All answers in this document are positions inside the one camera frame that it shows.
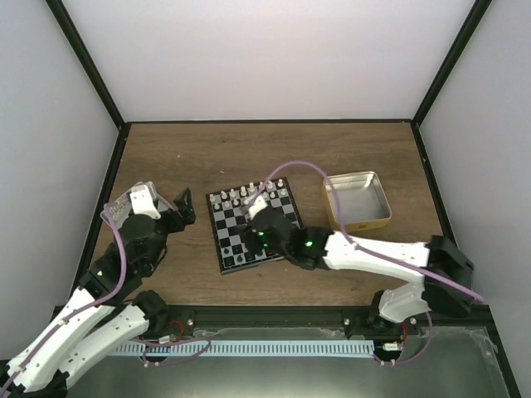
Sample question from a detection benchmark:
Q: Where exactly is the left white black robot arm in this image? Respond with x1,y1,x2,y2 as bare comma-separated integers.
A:
1,182,196,397

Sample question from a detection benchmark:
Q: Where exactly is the light blue slotted cable duct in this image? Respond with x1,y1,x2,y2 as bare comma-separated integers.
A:
110,340,374,359

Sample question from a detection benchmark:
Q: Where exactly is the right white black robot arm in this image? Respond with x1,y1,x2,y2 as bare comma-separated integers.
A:
239,208,482,334

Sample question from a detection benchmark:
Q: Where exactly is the black and silver chessboard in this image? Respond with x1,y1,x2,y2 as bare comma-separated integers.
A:
206,177,303,274

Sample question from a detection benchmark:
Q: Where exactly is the purple cable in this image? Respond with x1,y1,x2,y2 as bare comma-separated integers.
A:
0,202,129,391
244,160,486,366

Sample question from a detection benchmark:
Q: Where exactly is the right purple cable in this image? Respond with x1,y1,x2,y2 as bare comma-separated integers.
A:
244,160,486,366

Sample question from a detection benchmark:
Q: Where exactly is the gold metal tin tray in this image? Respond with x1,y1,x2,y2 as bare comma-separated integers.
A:
323,171,392,233

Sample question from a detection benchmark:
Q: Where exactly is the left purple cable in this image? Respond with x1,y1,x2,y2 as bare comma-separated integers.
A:
0,202,129,391

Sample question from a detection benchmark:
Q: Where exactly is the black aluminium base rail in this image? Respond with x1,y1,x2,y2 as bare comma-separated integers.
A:
144,305,392,338

